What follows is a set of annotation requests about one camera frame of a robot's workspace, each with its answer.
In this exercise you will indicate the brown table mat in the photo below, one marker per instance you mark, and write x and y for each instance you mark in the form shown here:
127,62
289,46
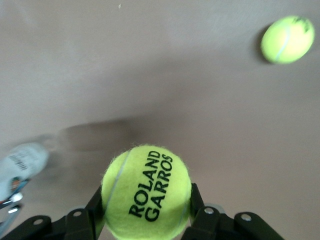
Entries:
150,75

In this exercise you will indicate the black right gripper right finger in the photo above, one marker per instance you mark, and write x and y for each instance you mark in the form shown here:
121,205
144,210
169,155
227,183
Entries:
212,225

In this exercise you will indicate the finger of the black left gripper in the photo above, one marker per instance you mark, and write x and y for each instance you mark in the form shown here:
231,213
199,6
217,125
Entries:
13,211

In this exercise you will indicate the yellow tennis ball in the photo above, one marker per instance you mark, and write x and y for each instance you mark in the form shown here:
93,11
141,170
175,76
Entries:
146,190
287,40

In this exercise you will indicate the white tennis ball can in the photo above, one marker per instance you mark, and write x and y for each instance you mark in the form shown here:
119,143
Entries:
20,165

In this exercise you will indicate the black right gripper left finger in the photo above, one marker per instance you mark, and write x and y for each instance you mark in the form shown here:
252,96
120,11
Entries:
75,225

